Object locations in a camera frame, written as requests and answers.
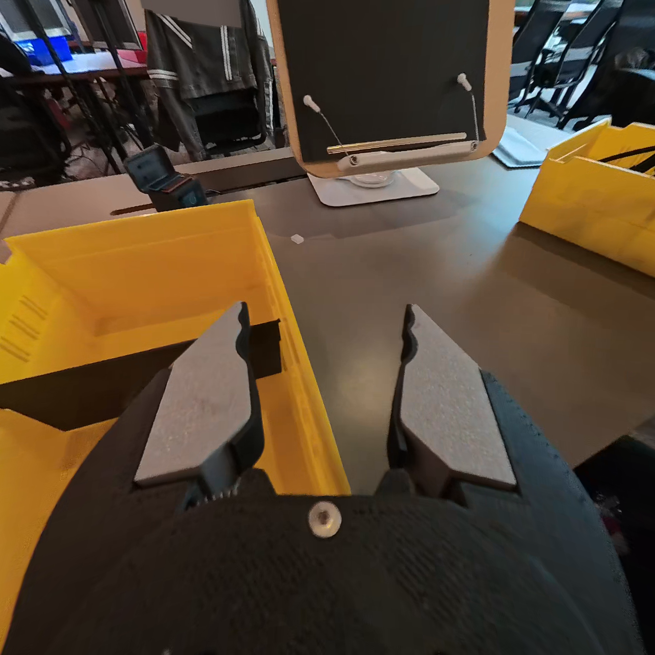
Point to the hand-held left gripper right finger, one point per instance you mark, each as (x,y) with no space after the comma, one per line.
(450,409)

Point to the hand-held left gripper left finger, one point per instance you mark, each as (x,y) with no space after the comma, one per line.
(199,409)

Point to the yellow plastic bin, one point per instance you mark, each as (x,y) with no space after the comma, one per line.
(153,256)
(578,215)

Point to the black cardboard sheet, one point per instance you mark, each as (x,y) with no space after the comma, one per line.
(76,389)
(634,156)

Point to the person's black trouser leg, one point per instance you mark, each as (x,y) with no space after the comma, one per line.
(624,511)

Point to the black charging case with display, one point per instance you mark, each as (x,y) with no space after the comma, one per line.
(163,179)

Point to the grey flat pad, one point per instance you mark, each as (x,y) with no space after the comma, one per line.
(517,148)

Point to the white tethered pin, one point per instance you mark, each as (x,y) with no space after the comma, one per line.
(464,80)
(309,101)

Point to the black striped jacket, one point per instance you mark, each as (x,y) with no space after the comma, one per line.
(204,66)

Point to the black board on white stand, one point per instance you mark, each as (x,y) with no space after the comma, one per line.
(384,61)

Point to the black office chair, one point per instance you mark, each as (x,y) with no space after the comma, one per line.
(537,46)
(588,51)

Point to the blue plastic bin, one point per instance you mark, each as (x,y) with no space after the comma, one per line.
(48,48)

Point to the grey panel on stand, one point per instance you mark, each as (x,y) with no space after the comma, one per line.
(107,23)
(36,18)

